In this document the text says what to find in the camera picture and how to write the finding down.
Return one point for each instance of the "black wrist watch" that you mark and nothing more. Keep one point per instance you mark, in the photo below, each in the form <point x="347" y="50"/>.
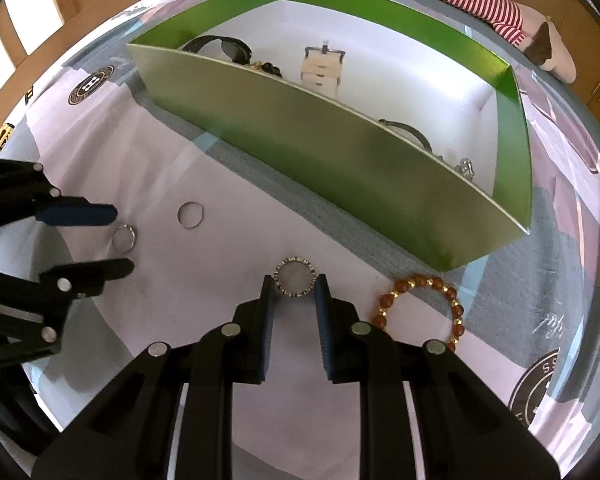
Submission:
<point x="230" y="50"/>

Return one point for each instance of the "printed plaid bed sheet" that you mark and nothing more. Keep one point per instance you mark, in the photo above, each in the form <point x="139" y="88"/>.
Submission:
<point x="230" y="240"/>

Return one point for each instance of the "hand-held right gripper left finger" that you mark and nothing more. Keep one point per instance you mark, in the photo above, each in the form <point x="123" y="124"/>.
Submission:
<point x="266" y="330"/>

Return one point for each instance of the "green cardboard box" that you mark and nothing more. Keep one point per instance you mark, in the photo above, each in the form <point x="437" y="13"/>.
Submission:
<point x="330" y="160"/>

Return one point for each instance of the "small silver charm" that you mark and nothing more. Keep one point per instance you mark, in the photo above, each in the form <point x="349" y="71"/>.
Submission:
<point x="466" y="167"/>

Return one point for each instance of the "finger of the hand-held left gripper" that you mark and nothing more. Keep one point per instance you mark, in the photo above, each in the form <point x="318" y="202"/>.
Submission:
<point x="80" y="212"/>
<point x="95" y="272"/>

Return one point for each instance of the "yellow toy excavator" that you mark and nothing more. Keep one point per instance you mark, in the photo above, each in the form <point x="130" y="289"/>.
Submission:
<point x="1" y="140"/>

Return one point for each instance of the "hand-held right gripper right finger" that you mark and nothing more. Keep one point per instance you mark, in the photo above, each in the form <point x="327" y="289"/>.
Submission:
<point x="325" y="330"/>

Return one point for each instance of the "white wrist watch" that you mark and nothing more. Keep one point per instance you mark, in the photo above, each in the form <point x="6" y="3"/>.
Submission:
<point x="320" y="72"/>

